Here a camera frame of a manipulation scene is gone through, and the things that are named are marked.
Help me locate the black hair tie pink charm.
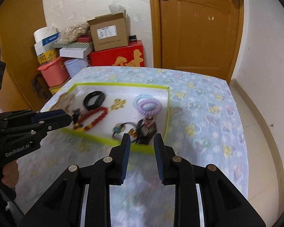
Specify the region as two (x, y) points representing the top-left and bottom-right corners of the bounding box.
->
(137, 116), (157, 131)

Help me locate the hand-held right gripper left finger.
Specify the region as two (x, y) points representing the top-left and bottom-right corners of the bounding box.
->
(18, 134), (131, 227)

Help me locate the black wristband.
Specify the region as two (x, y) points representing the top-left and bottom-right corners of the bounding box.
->
(83, 91), (106, 110)

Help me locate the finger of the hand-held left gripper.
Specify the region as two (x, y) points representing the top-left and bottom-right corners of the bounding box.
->
(37, 115), (72, 135)
(30, 109), (67, 124)

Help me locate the black hair tie teal charm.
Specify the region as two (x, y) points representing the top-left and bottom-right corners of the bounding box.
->
(112, 122), (135, 139)

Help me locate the lavender plastic bin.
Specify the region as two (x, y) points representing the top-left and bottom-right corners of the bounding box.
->
(64, 58), (90, 78)

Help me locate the pink plastic bin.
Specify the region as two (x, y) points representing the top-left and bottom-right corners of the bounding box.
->
(37, 57), (70, 87)

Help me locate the flat white box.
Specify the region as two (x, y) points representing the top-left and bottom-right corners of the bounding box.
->
(59, 47), (93, 59)

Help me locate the gold ornament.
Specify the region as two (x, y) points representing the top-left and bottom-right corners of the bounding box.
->
(110, 99), (126, 111)

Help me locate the floral tablecloth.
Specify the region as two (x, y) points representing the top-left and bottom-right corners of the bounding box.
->
(5, 66), (248, 227)

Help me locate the green patterned flat box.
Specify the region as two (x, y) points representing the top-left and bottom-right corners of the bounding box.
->
(52, 41), (93, 50)

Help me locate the purple spiral hair tie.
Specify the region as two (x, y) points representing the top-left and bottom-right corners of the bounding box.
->
(136, 99), (162, 118)

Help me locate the dark brown wooden stool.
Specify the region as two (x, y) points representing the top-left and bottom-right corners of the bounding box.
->
(31, 74), (52, 100)

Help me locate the red bead bracelet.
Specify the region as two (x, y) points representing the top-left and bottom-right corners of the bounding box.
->
(73, 107), (108, 133)

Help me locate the white paper roll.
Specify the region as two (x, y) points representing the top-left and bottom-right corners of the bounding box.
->
(34, 26), (58, 43)

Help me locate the clear plastic bag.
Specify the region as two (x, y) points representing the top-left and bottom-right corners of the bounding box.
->
(109, 1), (127, 19)

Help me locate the orange wooden panel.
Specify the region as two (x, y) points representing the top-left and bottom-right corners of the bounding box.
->
(0, 0), (46, 110)

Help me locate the yellow printed box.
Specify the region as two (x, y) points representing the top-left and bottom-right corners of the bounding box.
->
(37, 50), (58, 64)

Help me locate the brown wooden door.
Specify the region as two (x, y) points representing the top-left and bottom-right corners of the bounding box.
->
(149, 0), (245, 84)

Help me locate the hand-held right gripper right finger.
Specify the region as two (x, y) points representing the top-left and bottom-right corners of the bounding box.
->
(154, 134), (267, 227)

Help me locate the yellow carton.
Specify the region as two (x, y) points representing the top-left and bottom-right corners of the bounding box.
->
(48, 77), (70, 96)

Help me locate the red box with gold print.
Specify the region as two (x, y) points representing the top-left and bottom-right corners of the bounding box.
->
(89, 40), (146, 68)

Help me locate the person's left hand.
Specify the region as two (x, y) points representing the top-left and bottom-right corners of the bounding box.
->
(1, 162), (19, 188)

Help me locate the open cardboard box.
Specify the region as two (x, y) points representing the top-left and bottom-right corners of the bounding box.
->
(87, 13), (129, 52)

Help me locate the white box with green edge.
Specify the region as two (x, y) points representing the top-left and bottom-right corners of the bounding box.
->
(41, 82), (170, 153)

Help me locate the wooden bead bracelet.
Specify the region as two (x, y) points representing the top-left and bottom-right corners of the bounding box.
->
(54, 93), (75, 110)

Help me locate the clear bag of beige pieces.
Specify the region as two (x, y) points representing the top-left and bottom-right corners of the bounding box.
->
(59, 22), (90, 43)

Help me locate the black hair tie amber charm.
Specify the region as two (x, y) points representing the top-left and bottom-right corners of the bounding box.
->
(130, 128), (157, 145)

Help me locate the blue spiral hair tie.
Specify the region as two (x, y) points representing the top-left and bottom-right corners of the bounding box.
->
(133, 94), (157, 109)

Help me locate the white box with blue label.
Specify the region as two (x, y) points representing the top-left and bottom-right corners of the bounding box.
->
(34, 33), (62, 55)

